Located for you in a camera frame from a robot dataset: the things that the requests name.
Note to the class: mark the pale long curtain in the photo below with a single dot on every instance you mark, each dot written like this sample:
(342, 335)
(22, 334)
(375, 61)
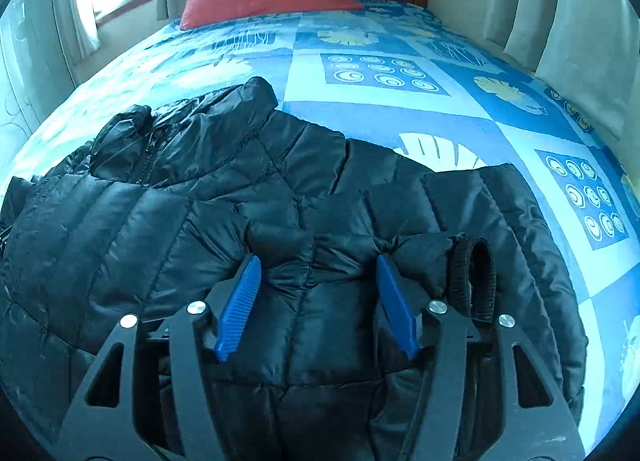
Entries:
(575, 16)

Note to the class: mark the pale patterned wardrobe door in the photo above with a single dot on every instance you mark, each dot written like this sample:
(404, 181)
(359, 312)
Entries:
(25, 76)

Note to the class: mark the white sheer curtain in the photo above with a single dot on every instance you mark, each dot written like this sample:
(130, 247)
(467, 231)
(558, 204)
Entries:
(75, 6)

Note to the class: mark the black puffer jacket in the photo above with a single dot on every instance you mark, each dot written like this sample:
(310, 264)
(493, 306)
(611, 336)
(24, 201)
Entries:
(210, 201)

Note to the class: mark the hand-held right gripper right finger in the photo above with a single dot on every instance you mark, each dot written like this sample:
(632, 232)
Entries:
(396, 306)

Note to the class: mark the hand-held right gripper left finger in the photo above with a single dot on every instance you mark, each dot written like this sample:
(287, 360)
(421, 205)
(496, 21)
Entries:
(239, 306)

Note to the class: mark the blue printed bedspread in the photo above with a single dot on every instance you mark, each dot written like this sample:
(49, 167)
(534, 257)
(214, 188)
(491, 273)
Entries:
(350, 111)

